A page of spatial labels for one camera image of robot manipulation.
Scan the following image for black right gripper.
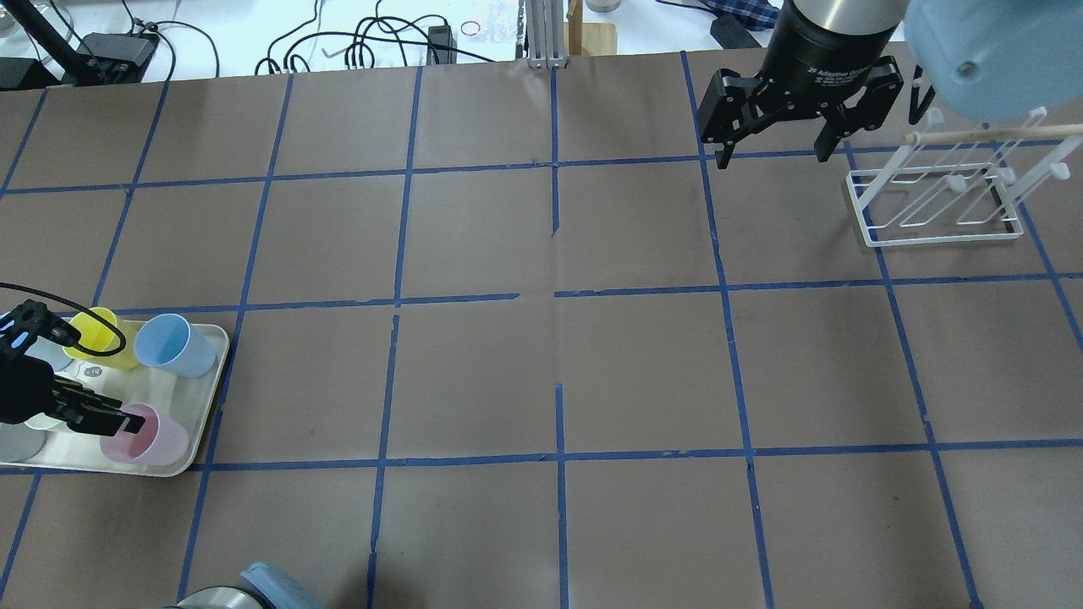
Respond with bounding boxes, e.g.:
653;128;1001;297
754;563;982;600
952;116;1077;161
697;1;904;170

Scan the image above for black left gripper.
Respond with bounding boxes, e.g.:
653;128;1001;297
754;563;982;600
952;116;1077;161
1;325;146;435

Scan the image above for pale pink plastic cup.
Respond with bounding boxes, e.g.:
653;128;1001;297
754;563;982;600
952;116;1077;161
97;403;190;467

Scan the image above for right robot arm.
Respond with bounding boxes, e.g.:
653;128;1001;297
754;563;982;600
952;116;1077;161
696;1;1082;168

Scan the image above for light blue cup front right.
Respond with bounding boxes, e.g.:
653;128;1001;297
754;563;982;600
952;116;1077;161
133;315;217;378

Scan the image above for light blue cup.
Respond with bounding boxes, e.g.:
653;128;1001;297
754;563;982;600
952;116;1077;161
25;337;74;373
133;315;217;378

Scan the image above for pale green plastic cup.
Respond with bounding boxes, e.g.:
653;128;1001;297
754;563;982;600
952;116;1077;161
24;414;65;432

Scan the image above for yellow plastic cup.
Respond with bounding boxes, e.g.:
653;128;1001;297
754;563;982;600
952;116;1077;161
63;307;140;370

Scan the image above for grey plastic cup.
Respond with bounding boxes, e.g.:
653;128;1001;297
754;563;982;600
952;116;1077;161
0;424;47;463

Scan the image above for light blue cup front left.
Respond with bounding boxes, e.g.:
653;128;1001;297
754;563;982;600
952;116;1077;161
25;337;74;373

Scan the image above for cream Rabbit tray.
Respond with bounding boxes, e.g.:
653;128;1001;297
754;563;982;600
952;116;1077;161
3;323;231;477

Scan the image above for black power adapter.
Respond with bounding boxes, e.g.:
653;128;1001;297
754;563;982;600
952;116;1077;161
709;13;762;50

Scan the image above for blue plaid folded umbrella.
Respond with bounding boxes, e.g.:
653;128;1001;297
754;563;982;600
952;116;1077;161
700;0;781;33

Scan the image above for wooden mug tree stand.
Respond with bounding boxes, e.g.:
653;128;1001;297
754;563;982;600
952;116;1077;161
563;1;618;57

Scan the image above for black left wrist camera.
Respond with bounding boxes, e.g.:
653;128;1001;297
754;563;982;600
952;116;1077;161
1;299;74;361

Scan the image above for white wire cup rack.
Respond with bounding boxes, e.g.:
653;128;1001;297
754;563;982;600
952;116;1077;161
844;107;1082;248

